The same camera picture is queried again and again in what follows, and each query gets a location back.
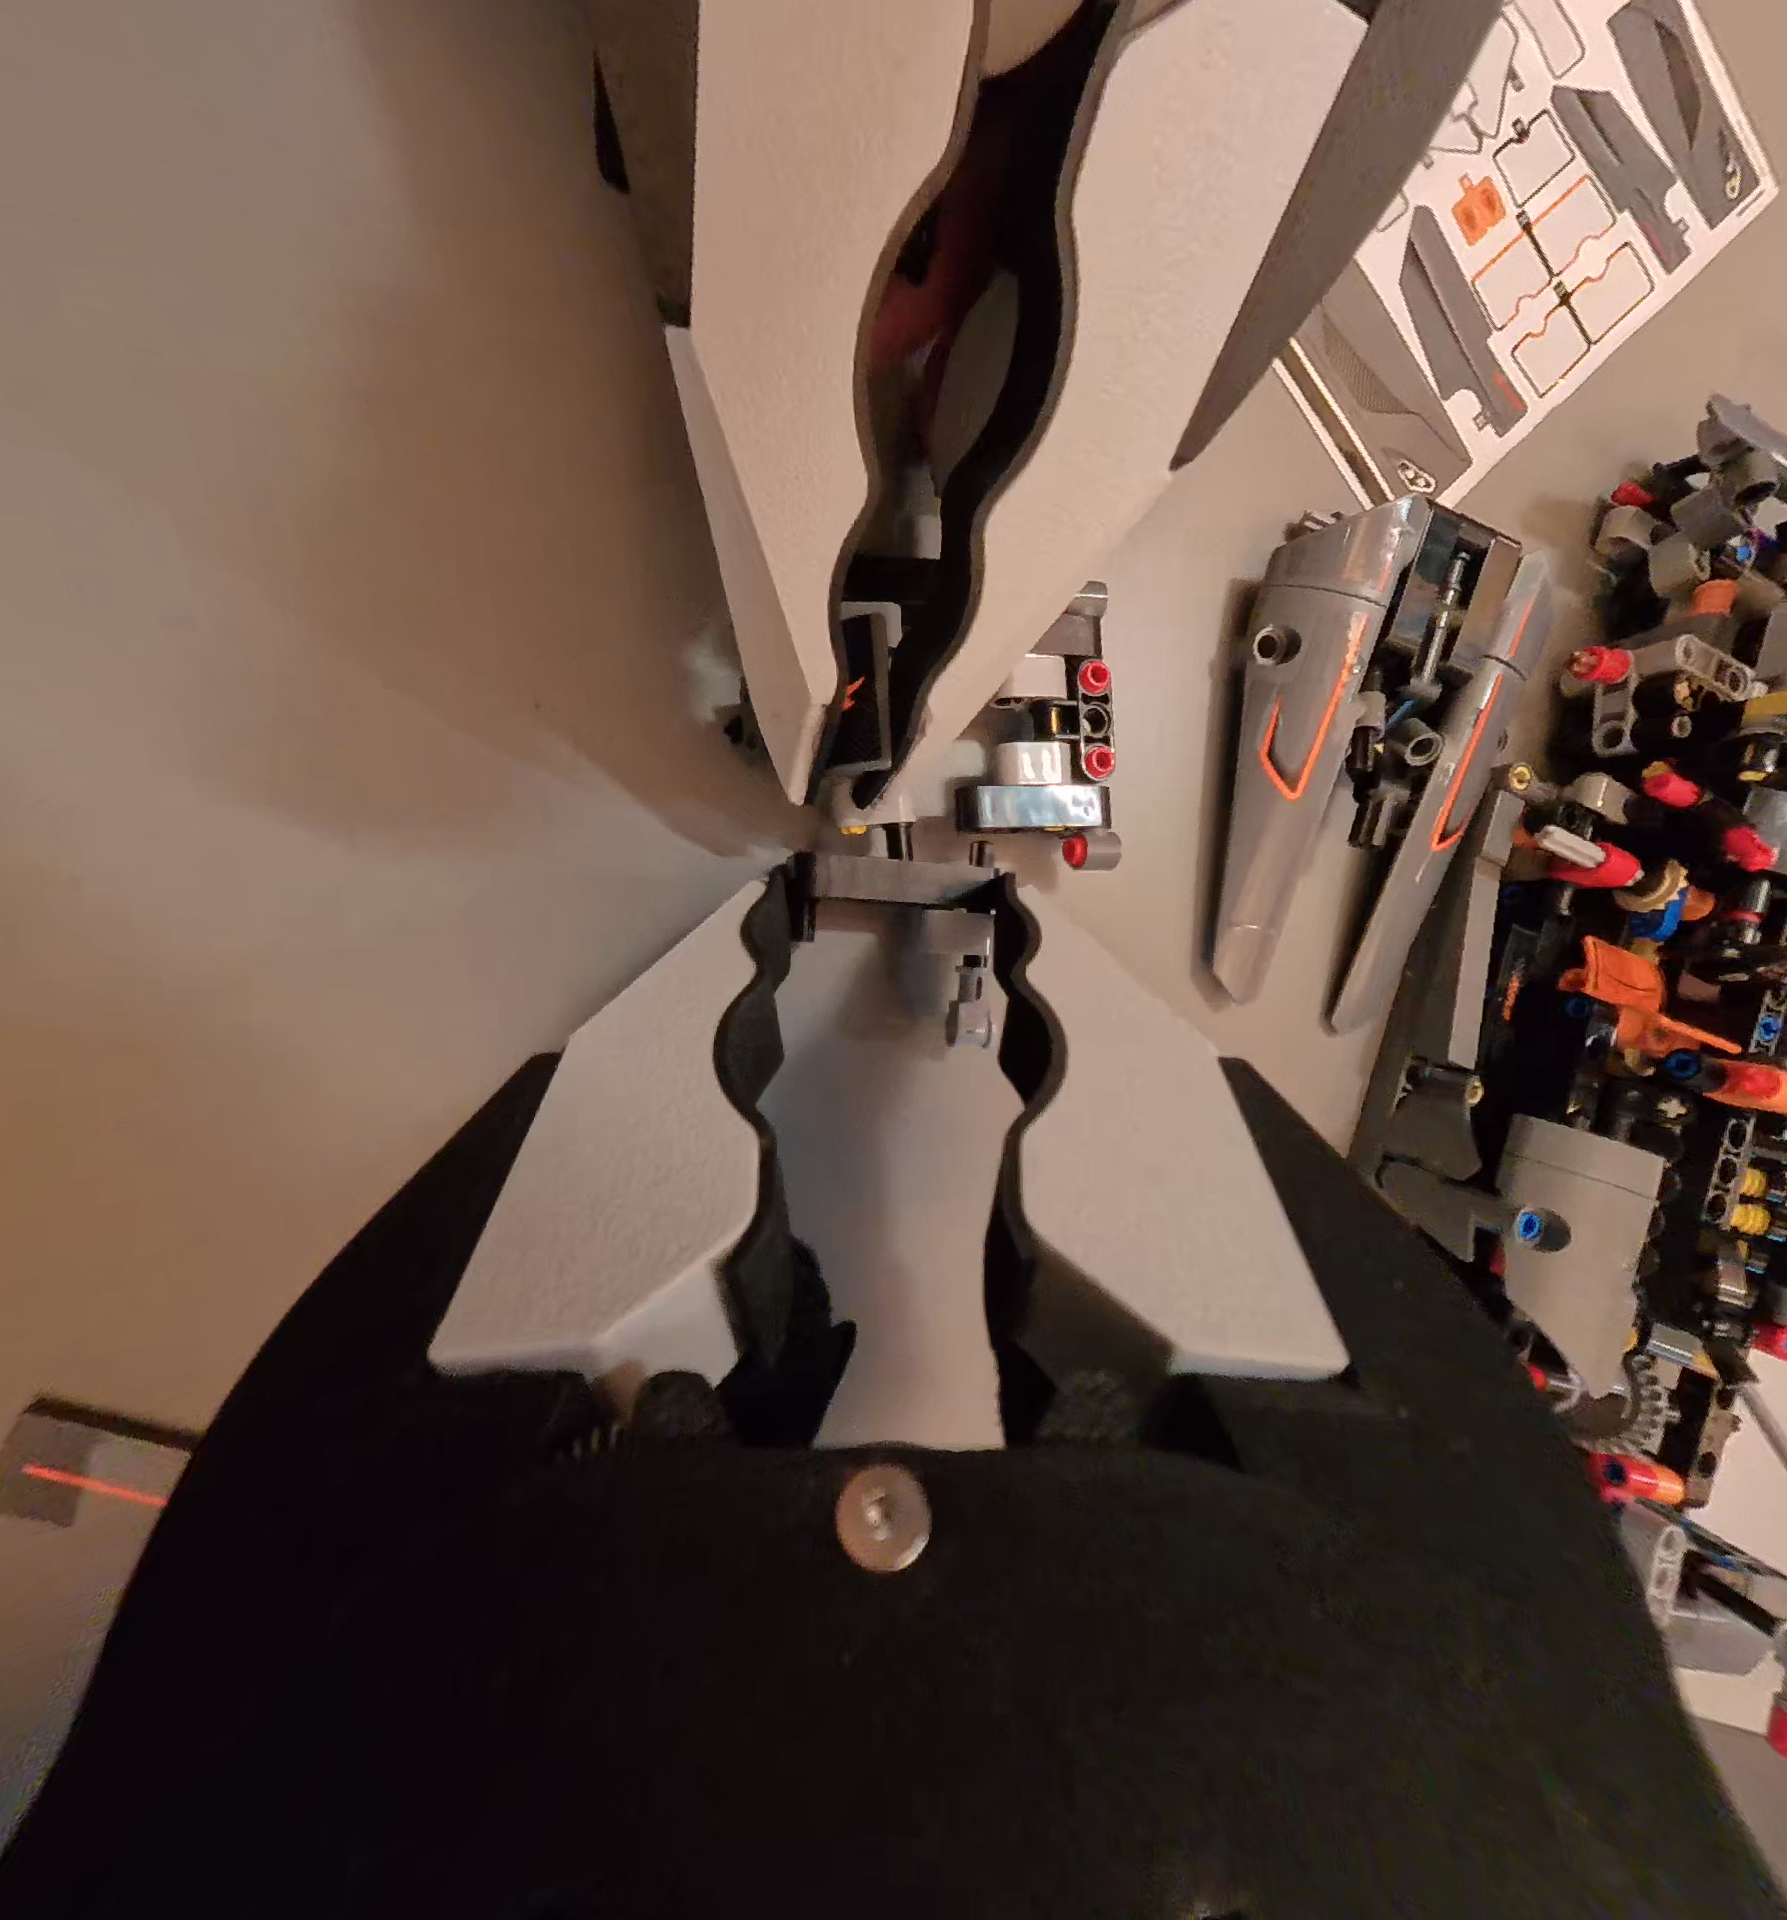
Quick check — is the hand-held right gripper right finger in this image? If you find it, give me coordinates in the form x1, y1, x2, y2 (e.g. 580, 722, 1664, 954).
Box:
986, 874, 1354, 1444

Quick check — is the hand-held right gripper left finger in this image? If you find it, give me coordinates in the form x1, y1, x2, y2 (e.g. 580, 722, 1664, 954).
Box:
424, 877, 790, 1435

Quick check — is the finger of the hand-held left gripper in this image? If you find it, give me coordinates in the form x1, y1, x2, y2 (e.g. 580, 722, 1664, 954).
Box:
665, 0, 988, 808
870, 0, 1378, 819

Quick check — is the black printed lego block assembly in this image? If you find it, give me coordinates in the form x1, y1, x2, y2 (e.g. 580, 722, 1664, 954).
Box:
690, 601, 932, 838

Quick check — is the large lego car chassis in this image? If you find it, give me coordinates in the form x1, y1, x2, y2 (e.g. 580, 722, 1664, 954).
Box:
1351, 393, 1787, 1769

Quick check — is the grey lego wing panel assembly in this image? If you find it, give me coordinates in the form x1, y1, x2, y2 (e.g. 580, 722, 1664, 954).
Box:
1209, 495, 1559, 1039

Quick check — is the person's left hand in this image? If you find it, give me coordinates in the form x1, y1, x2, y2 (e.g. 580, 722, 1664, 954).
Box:
870, 59, 1094, 372

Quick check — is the white sticker sheet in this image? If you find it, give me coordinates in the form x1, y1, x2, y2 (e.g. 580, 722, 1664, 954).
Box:
1272, 0, 1780, 504

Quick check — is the black tile with orange stripe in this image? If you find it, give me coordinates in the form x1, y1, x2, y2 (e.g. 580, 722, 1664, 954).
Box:
0, 1398, 201, 1528

